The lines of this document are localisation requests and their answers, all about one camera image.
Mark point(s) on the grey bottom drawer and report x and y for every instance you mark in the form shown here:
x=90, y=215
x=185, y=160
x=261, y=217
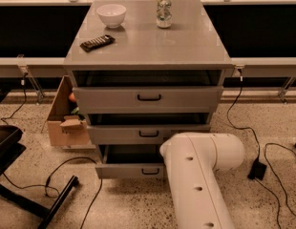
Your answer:
x=130, y=161

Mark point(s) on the grey drawer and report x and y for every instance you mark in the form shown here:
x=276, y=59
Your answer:
x=139, y=134
x=147, y=100
x=130, y=161

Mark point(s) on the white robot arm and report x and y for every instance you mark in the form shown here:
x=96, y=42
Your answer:
x=191, y=160

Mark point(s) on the grey drawer cabinet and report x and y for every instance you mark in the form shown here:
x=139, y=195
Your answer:
x=188, y=54

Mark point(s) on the grey top drawer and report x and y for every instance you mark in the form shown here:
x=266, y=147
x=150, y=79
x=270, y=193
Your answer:
x=147, y=100

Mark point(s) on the grey middle drawer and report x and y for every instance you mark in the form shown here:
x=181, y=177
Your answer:
x=139, y=134

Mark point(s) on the orange ball in box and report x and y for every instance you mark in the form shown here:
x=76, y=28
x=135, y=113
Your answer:
x=72, y=98

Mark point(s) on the black snack bar packet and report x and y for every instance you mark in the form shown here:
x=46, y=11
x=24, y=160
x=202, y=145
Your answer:
x=97, y=43

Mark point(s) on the cardboard box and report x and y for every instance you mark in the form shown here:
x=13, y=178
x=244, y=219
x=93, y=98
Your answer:
x=65, y=128

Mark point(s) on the white bowl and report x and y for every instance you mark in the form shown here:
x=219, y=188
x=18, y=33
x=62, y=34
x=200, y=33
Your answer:
x=111, y=15

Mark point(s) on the crushed soda can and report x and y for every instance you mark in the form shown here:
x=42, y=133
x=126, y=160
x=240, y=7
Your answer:
x=164, y=16

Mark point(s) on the black power adapter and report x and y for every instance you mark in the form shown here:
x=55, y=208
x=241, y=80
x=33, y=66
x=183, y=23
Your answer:
x=257, y=170

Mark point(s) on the black chair base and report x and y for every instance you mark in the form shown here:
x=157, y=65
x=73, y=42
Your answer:
x=36, y=174

